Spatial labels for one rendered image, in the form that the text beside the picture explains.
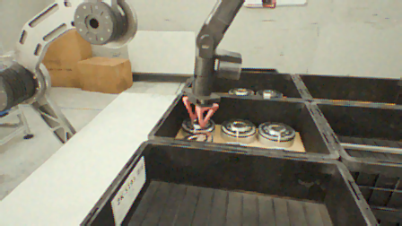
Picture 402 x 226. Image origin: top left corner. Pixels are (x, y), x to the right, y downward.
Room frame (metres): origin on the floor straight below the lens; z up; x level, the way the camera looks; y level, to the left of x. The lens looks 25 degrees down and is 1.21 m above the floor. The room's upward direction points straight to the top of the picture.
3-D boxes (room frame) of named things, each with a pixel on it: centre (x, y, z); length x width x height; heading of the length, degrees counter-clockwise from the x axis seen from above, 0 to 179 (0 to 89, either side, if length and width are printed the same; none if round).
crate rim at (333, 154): (0.57, -0.11, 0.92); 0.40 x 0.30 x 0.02; 79
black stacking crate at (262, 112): (0.57, -0.11, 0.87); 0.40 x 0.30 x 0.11; 79
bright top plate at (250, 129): (0.65, -0.12, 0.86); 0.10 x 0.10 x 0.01
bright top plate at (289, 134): (0.63, -0.23, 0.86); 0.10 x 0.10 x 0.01
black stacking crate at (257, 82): (0.87, -0.16, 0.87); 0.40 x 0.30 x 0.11; 79
